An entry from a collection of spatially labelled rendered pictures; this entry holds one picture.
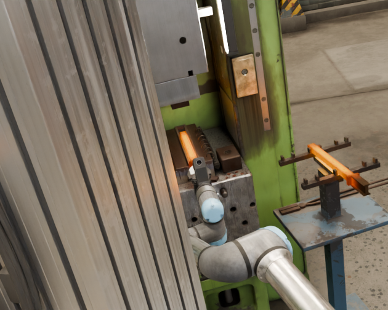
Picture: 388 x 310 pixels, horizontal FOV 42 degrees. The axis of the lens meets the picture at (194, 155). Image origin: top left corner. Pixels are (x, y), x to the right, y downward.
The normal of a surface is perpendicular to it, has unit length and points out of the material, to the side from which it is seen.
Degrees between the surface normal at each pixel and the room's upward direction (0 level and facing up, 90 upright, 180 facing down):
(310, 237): 0
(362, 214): 0
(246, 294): 90
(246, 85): 90
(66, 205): 90
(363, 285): 0
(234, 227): 90
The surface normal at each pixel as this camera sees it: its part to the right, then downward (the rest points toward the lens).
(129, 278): 0.95, -0.03
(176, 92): 0.17, 0.42
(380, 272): -0.18, -0.88
